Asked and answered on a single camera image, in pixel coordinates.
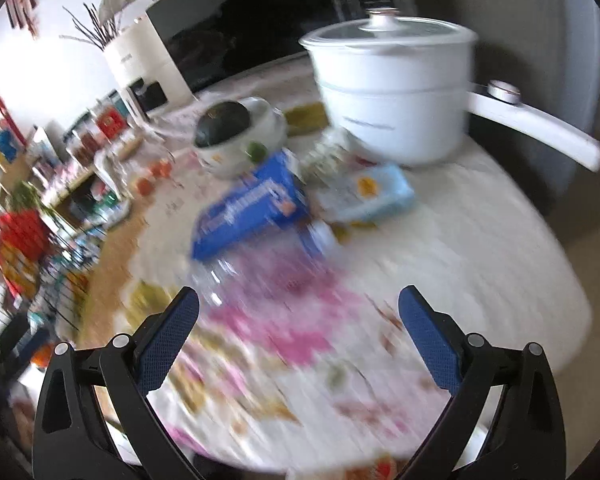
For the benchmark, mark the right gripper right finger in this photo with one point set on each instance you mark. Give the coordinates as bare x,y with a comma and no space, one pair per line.
527,438

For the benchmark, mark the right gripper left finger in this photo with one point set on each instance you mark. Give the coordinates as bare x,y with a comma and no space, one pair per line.
71,439

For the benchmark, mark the clear plastic water bottle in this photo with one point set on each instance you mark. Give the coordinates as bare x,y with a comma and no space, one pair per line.
273,267

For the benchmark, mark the light blue milk carton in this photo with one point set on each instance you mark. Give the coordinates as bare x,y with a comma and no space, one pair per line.
364,195

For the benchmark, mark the blue cracker box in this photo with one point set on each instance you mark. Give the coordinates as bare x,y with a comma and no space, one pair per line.
269,197

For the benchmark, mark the white tissue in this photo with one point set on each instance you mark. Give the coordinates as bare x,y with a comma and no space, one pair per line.
328,156

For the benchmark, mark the floral tablecloth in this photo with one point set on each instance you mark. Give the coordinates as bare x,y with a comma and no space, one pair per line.
332,379

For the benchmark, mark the orange tangerine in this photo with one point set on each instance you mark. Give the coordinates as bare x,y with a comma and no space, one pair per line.
161,169
144,186

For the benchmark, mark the clear glass jar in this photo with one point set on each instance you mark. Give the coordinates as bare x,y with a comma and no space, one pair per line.
105,166

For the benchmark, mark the white ceramic bowl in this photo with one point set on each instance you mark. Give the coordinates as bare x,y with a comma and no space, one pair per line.
229,159

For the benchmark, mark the green lime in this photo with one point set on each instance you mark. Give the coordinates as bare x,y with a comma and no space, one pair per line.
256,152

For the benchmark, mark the dark green squash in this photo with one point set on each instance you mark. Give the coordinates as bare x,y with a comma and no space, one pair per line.
220,123

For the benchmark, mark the white electric cooking pot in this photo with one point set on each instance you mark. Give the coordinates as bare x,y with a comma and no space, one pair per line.
402,87

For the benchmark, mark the dried twig bundle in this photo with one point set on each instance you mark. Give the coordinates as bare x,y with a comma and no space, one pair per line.
94,31

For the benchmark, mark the black microwave oven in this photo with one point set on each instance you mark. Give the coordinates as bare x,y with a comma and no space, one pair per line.
210,40

